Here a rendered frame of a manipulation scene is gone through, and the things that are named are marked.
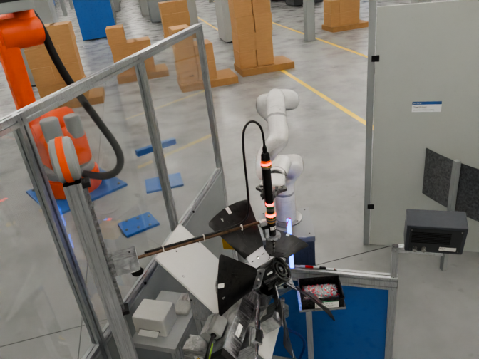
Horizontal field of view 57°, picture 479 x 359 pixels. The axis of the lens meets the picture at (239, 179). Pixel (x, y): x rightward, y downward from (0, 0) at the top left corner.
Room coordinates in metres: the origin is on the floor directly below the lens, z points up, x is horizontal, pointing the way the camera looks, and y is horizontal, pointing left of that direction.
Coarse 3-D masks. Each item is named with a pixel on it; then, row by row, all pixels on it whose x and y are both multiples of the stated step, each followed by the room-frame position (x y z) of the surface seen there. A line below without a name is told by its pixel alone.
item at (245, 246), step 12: (240, 204) 1.69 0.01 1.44; (216, 216) 1.62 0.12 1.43; (228, 216) 1.64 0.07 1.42; (240, 216) 1.65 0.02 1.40; (252, 216) 1.66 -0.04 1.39; (216, 228) 1.59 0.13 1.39; (252, 228) 1.61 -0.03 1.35; (228, 240) 1.57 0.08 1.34; (240, 240) 1.57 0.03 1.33; (252, 240) 1.57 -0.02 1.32; (240, 252) 1.54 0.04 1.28; (252, 252) 1.54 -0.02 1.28
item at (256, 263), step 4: (260, 248) 1.56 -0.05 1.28; (256, 252) 1.55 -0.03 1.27; (260, 252) 1.55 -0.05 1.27; (264, 252) 1.55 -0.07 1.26; (248, 256) 1.54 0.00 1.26; (252, 256) 1.54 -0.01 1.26; (256, 256) 1.54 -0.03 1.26; (260, 256) 1.54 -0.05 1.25; (264, 256) 1.54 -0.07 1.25; (268, 256) 1.54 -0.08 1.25; (248, 260) 1.53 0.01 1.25; (252, 260) 1.53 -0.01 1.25; (256, 260) 1.53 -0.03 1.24; (260, 260) 1.53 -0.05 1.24; (264, 260) 1.53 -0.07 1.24; (252, 264) 1.52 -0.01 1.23; (256, 264) 1.52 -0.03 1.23; (260, 264) 1.51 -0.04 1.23; (256, 268) 1.51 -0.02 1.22
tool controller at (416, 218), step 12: (408, 216) 1.71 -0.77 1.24; (420, 216) 1.70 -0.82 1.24; (432, 216) 1.69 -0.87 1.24; (444, 216) 1.67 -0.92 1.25; (456, 216) 1.66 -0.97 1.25; (408, 228) 1.66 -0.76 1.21; (420, 228) 1.65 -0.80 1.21; (432, 228) 1.63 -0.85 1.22; (444, 228) 1.61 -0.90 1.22; (456, 228) 1.60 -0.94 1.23; (408, 240) 1.68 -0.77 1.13; (420, 240) 1.66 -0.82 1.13; (432, 240) 1.64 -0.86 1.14; (444, 240) 1.62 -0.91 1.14; (456, 240) 1.61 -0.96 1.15; (432, 252) 1.67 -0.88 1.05; (444, 252) 1.65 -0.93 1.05; (456, 252) 1.62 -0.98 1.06
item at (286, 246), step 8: (280, 232) 1.81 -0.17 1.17; (280, 240) 1.74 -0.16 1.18; (288, 240) 1.74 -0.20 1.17; (296, 240) 1.76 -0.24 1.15; (272, 248) 1.68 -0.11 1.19; (280, 248) 1.67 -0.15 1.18; (288, 248) 1.67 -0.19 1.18; (296, 248) 1.68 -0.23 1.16; (280, 256) 1.60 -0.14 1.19; (288, 256) 1.60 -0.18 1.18
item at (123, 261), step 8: (128, 248) 1.44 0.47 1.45; (112, 256) 1.39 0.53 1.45; (120, 256) 1.39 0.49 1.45; (128, 256) 1.39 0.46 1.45; (136, 256) 1.39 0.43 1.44; (112, 264) 1.37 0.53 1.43; (120, 264) 1.37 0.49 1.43; (128, 264) 1.38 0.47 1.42; (136, 264) 1.39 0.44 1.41; (120, 272) 1.37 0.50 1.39; (128, 272) 1.38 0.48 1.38
